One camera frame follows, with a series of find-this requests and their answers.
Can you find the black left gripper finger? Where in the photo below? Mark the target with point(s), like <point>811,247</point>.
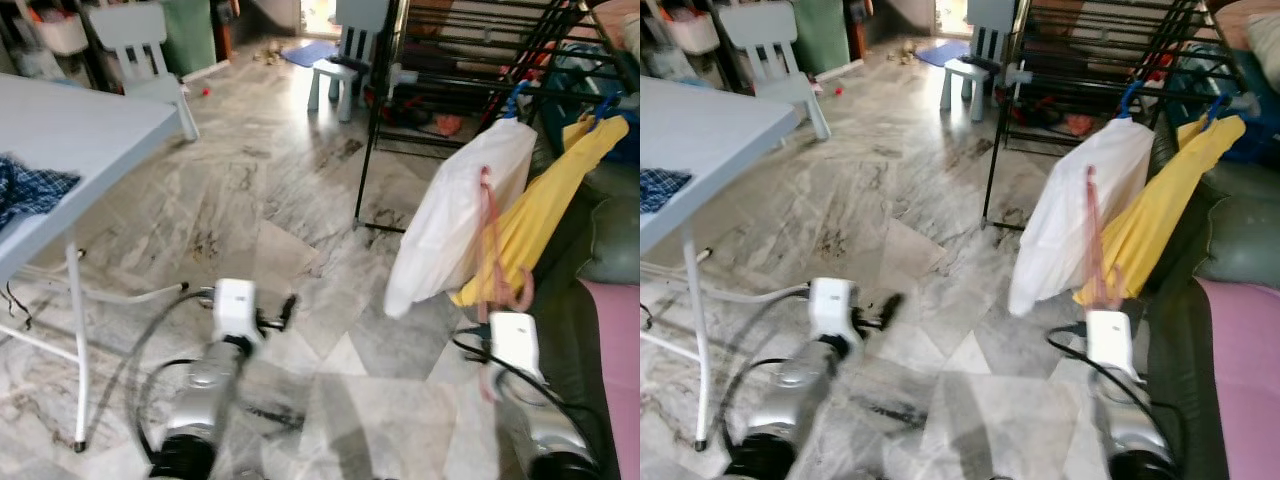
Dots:
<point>288,310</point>
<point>890,308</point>

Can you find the pink plastic hanger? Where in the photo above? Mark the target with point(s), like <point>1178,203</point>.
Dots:
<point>490,240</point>
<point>1095,240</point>

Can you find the blue plaid shirt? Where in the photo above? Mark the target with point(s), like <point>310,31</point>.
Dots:
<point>35,190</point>
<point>662,190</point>

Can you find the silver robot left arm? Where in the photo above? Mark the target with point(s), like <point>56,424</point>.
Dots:
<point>200,400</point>
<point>790,400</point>

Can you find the blue plastic hanger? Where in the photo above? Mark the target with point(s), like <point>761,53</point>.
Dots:
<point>1220,108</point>
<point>1132,95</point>
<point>605,108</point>
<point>515,95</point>

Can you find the white shirt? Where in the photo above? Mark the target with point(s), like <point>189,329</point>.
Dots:
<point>1060,220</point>
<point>440,220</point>

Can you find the yellow shirt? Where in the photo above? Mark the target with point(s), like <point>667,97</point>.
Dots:
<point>1175,190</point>
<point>560,190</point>

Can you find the black metal drying rack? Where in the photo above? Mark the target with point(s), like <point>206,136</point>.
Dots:
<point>363,150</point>
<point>992,150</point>

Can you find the pale blue child chair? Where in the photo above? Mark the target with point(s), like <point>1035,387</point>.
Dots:
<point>335,72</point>
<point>968,72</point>
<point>770,30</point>
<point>140,30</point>

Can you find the white tube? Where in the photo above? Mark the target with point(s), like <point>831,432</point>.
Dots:
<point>840,70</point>
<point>205,72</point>

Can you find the pale blue folding table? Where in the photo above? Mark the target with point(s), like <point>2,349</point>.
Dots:
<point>80,120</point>
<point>710,130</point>

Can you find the blue floor mat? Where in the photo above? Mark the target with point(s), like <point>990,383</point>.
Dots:
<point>308,53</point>
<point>942,53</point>

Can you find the green bin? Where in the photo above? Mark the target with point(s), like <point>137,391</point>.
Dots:
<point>190,35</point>
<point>820,35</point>

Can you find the blue plastic crate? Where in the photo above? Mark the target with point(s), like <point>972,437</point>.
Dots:
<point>595,70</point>

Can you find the white plastic box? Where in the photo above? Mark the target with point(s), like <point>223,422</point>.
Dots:
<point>62,32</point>
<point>692,32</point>

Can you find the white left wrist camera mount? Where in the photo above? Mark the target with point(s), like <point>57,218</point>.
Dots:
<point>833,310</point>
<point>237,310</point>

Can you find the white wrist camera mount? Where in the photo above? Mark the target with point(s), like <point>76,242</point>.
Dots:
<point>237,310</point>
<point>1110,343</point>
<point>833,310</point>
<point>515,345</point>

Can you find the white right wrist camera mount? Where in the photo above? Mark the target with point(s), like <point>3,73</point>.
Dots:
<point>515,345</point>
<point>1110,343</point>

